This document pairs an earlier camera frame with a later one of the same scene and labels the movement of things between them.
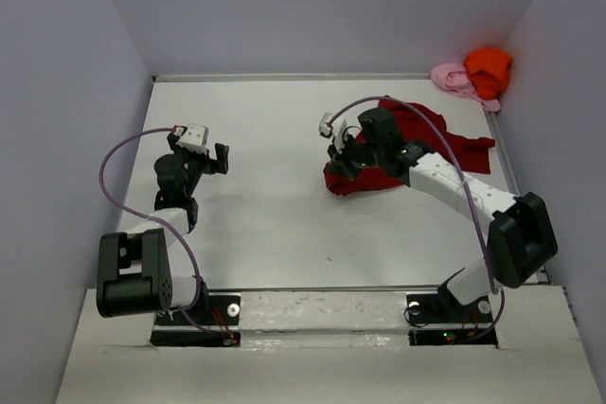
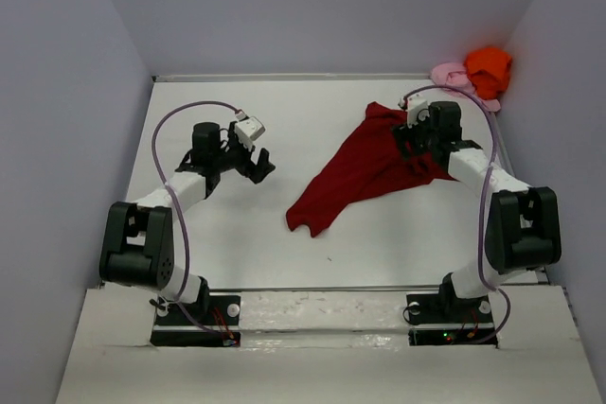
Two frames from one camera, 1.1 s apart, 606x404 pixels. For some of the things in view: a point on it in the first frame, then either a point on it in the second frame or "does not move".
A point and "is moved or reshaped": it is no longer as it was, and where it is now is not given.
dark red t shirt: x=418 y=125 is moved or reshaped
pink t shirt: x=454 y=78 does not move
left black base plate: x=214 y=323 does not move
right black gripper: x=339 y=163 -> x=404 y=133
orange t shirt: x=489 y=70 does not move
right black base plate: x=438 y=320 does not move
